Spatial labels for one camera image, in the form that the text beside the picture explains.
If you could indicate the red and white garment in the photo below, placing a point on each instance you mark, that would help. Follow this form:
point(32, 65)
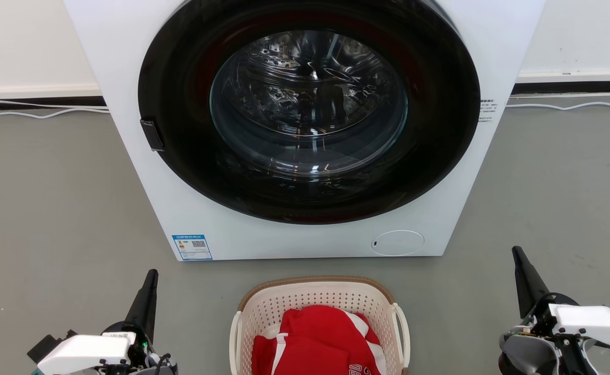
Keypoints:
point(315, 338)

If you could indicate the cream perforated laundry basket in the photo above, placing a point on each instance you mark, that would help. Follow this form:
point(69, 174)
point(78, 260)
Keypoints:
point(315, 297)

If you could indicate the small black text sticker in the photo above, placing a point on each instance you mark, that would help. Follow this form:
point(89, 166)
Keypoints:
point(487, 109)

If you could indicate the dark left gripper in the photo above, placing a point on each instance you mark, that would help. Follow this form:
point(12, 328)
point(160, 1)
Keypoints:
point(141, 349)

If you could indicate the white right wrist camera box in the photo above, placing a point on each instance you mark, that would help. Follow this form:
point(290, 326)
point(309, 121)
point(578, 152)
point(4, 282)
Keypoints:
point(591, 320)

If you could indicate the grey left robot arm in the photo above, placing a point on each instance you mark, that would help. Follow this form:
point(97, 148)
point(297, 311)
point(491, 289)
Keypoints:
point(167, 369)

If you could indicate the white front-load washing machine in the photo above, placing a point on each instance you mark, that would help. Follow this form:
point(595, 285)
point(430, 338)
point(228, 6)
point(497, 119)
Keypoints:
point(206, 229)

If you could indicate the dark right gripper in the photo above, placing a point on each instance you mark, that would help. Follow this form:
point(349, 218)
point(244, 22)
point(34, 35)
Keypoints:
point(544, 317)

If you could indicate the round white filter cover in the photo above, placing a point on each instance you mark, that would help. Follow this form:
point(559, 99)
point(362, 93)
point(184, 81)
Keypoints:
point(397, 243)

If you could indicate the round black washer door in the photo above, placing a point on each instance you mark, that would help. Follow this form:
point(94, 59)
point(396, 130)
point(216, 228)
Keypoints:
point(180, 104)

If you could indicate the blue energy label sticker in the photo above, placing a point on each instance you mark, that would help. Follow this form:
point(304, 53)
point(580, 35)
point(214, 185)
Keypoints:
point(192, 247)

